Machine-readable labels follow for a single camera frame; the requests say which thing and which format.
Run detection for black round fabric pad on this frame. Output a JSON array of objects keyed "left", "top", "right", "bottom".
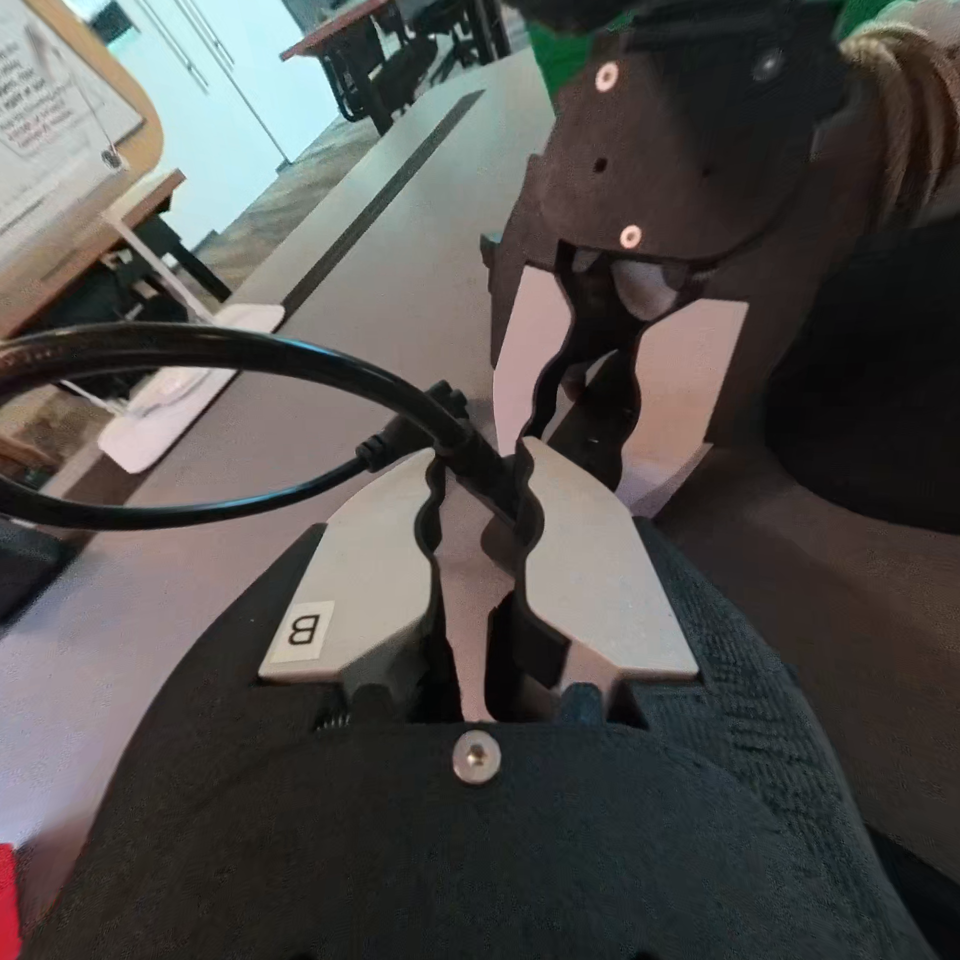
[{"left": 765, "top": 217, "right": 960, "bottom": 535}]

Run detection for green plastic bin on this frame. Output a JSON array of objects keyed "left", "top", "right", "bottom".
[{"left": 528, "top": 0, "right": 871, "bottom": 129}]

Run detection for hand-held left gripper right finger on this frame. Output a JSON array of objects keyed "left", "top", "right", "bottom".
[{"left": 483, "top": 436, "right": 700, "bottom": 714}]

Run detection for black office chair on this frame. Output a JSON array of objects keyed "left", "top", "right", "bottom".
[
  {"left": 375, "top": 0, "right": 511, "bottom": 69},
  {"left": 337, "top": 30, "right": 440, "bottom": 125}
]

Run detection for brown top desk black frame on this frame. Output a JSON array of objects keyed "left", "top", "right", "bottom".
[{"left": 0, "top": 168, "right": 234, "bottom": 339}]

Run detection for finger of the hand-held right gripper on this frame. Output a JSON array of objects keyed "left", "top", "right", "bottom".
[
  {"left": 491, "top": 262, "right": 582, "bottom": 455},
  {"left": 616, "top": 300, "right": 751, "bottom": 520}
]

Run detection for gold wire bracelets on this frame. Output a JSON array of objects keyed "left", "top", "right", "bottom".
[{"left": 840, "top": 22, "right": 954, "bottom": 234}]

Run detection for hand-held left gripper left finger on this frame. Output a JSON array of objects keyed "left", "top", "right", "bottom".
[{"left": 257, "top": 447, "right": 462, "bottom": 723}]

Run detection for brown top office desk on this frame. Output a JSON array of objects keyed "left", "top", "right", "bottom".
[{"left": 279, "top": 0, "right": 406, "bottom": 136}]

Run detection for black power cord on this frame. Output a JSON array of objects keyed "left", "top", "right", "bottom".
[{"left": 0, "top": 322, "right": 537, "bottom": 571}]

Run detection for person's right hand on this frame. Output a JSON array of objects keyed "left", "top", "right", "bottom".
[{"left": 611, "top": 258, "right": 680, "bottom": 320}]

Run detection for red plastic bin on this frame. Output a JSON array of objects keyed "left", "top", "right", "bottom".
[{"left": 0, "top": 843, "right": 20, "bottom": 939}]

